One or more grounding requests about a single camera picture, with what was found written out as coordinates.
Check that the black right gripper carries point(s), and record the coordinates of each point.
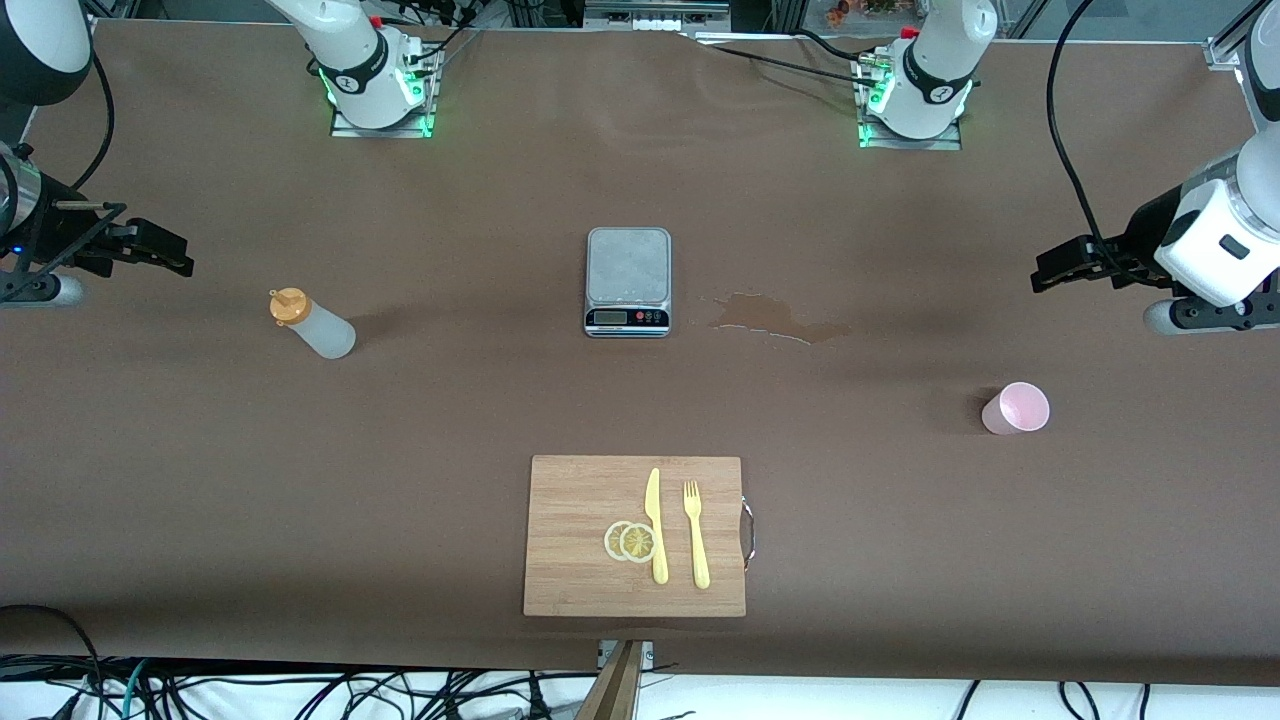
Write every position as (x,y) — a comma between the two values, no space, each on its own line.
(62,237)

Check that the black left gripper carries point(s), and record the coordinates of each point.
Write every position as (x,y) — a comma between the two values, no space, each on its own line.
(1143,238)

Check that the pink plastic cup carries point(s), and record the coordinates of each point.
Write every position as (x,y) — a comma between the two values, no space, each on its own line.
(1015,412)

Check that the translucent orange-capped sauce bottle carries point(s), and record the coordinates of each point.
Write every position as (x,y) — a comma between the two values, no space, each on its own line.
(325,335)

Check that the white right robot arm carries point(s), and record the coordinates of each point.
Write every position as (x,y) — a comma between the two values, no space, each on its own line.
(360,70)

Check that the brown table cover sheet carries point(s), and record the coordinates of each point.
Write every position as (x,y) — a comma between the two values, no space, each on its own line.
(300,480)

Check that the silver digital kitchen scale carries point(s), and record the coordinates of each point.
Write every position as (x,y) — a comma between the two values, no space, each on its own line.
(628,265)

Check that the yellow plastic fork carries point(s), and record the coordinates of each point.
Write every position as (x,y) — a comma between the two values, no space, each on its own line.
(699,550)

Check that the yellow plastic knife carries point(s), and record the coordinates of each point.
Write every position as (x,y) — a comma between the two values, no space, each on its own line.
(655,510)

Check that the white power strip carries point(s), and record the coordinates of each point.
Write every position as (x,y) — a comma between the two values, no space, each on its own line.
(655,12)

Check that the lemon slice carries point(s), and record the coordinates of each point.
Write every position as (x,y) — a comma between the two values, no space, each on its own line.
(638,543)
(610,540)

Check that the wooden cutting board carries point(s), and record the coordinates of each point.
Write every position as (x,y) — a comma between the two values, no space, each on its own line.
(580,560)

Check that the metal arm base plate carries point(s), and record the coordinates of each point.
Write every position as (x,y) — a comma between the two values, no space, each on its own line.
(945,143)
(345,128)

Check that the aluminium frame corner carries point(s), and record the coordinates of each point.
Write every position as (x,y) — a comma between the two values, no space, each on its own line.
(1225,45)

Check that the small metal bracket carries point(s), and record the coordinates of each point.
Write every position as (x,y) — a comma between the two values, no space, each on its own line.
(647,655)

